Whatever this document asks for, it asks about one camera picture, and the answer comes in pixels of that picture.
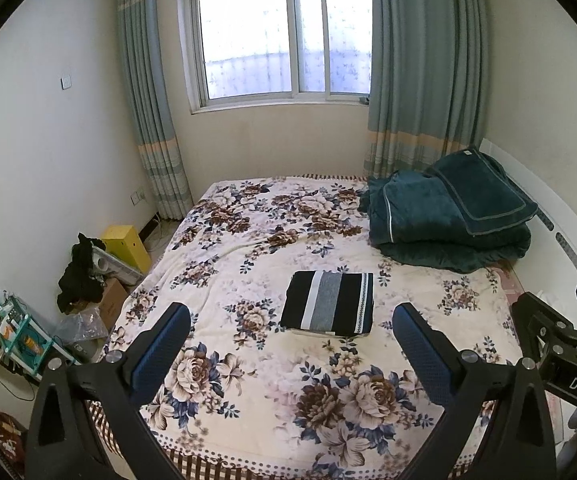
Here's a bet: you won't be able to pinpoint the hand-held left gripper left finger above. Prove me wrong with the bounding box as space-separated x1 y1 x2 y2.
26 302 192 480

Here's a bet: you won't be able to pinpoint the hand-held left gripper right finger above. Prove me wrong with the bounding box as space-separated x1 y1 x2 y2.
392 302 558 480

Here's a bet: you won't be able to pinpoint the black teal striped sweater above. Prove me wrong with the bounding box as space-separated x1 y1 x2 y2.
279 270 375 337

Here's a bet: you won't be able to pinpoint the black clothes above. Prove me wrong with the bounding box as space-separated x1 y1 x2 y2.
57 232 106 313

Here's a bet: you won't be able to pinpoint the cardboard box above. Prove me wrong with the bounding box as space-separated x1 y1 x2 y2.
66 277 129 331

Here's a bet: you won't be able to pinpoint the clear plastic bag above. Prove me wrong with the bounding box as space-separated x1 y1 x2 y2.
56 307 109 353

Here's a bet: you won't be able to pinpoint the white plastic device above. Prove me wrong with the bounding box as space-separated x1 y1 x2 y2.
91 247 144 286

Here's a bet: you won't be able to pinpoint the white bed headboard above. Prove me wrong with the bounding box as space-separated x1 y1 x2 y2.
483 137 577 301

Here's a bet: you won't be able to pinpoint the yellow box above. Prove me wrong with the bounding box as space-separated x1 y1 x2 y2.
101 225 152 273

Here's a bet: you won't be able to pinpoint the floral cream blanket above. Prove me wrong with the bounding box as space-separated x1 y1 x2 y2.
101 175 524 480

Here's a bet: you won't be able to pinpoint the dark green quilt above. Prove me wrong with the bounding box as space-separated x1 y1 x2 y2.
358 146 540 275

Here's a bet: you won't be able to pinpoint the teal storage rack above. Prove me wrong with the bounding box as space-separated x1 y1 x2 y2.
0 295 82 376

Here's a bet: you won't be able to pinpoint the red patterned cloth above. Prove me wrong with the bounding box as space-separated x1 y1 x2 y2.
0 411 28 463

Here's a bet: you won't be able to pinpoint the grey-green striped curtain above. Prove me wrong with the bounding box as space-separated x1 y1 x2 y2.
363 0 491 179
116 0 194 221

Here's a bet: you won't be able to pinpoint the window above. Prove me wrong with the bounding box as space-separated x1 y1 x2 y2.
176 0 373 113

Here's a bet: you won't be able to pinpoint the black cable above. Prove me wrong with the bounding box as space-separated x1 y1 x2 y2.
0 372 38 403

